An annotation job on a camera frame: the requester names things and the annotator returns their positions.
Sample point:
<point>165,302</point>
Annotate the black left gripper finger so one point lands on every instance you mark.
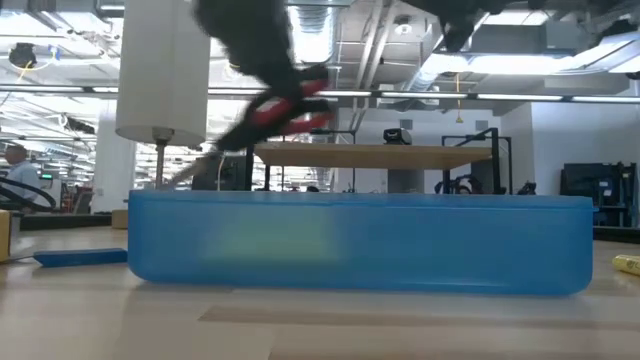
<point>315,107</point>
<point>314,75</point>

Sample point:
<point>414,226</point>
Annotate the green sticky note pad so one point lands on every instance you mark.
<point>270,242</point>

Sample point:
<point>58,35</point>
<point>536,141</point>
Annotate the blue translucent plastic pencil case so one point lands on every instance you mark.
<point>400,240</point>

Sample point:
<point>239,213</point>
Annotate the blue rectangular eraser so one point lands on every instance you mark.
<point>80,257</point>

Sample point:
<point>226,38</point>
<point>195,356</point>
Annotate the yellow highlighter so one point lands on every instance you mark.
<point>629,264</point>

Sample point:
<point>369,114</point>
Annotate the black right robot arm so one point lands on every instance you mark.
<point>457,30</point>

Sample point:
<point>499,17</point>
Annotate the wooden shelf with black legs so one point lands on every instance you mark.
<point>370,156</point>

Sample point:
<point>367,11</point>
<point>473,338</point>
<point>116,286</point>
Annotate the black rectangular device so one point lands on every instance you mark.
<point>397,136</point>

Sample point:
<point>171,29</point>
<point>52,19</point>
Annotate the white shade table lamp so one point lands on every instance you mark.
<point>160,75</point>

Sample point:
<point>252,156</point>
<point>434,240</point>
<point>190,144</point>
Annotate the black round ceiling device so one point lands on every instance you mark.
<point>22,55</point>

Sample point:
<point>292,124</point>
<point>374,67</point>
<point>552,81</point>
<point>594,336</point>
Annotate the person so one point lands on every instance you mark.
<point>22,175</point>

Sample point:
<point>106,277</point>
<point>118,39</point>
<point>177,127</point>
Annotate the black equipment rack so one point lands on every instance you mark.
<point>585,185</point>

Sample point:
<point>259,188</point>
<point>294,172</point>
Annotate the silver ceiling air duct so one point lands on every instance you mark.
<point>312,30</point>

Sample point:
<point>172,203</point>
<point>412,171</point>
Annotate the black aluminium mounting frame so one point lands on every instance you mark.
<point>617,234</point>
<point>65,222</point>

